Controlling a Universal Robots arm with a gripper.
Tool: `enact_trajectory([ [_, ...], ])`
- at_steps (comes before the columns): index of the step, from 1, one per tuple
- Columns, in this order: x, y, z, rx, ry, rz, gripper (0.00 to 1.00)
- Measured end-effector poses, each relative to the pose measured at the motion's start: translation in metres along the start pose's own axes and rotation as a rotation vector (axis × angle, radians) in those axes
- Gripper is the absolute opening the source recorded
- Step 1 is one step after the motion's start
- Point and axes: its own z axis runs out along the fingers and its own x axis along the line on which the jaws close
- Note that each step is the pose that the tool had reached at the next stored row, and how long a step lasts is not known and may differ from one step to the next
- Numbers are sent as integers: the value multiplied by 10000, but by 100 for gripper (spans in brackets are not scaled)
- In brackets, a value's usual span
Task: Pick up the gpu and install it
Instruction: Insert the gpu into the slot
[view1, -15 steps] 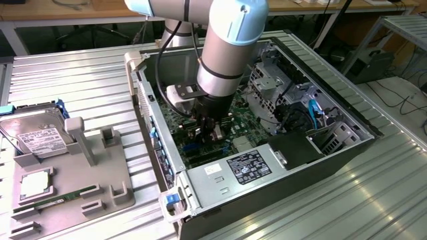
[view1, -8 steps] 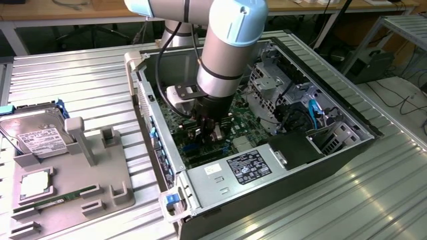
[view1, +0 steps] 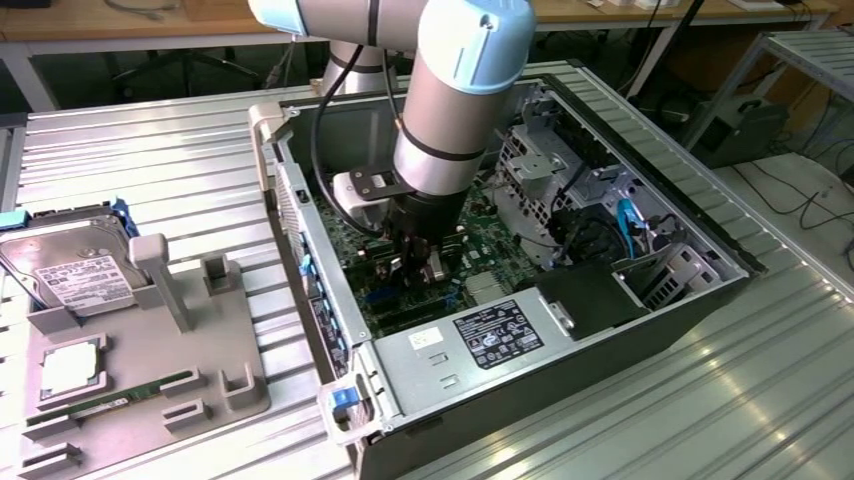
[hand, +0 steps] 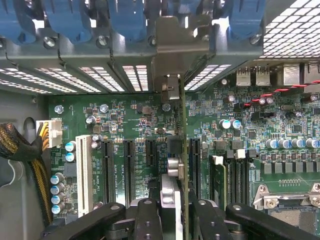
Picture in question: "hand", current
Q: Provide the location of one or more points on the CPU socket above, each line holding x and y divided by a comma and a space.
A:
287, 220

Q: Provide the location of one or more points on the white expansion slot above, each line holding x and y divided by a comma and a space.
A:
84, 175

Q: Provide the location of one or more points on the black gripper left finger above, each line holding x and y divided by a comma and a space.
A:
147, 222

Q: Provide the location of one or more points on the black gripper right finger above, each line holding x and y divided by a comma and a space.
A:
207, 222

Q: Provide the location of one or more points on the black and silver PC case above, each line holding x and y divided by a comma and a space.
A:
17, 107

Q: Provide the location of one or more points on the black short expansion slot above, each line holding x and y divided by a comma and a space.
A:
151, 153

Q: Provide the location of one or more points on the blue slot retention clip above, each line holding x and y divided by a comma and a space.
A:
12, 20
246, 17
68, 20
185, 6
127, 20

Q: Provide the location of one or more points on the green RAM stick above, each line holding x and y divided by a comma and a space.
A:
220, 180

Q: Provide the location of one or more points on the black long expansion slot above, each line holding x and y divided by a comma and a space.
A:
107, 172
129, 172
195, 167

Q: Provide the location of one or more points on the green motherboard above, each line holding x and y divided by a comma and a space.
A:
75, 110

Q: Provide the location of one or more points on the black RAM slot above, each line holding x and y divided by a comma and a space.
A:
230, 180
238, 180
246, 180

